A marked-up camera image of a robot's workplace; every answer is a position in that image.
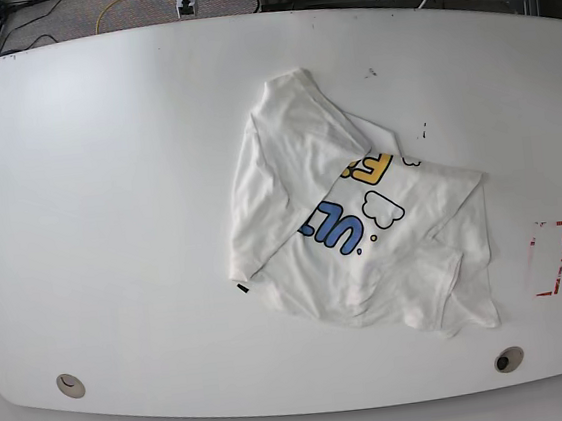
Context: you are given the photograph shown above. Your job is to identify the white printed T-shirt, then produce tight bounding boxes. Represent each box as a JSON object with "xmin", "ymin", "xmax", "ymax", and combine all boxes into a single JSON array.
[{"xmin": 228, "ymin": 69, "xmax": 501, "ymax": 337}]

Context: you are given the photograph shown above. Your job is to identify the red tape rectangle marking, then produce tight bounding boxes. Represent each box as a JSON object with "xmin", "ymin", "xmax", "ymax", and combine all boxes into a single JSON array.
[{"xmin": 528, "ymin": 220, "xmax": 562, "ymax": 298}]

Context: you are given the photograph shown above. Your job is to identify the right table cable grommet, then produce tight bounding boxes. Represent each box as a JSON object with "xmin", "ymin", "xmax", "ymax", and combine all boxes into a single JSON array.
[{"xmin": 494, "ymin": 346, "xmax": 525, "ymax": 374}]

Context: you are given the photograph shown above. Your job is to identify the table cable grommet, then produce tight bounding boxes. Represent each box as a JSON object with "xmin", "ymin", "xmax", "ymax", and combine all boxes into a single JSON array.
[
  {"xmin": 494, "ymin": 346, "xmax": 525, "ymax": 374},
  {"xmin": 56, "ymin": 374, "xmax": 86, "ymax": 399}
]

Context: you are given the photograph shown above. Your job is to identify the left table cable grommet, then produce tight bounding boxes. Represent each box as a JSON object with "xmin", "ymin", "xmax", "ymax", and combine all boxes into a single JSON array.
[{"xmin": 56, "ymin": 374, "xmax": 86, "ymax": 399}]

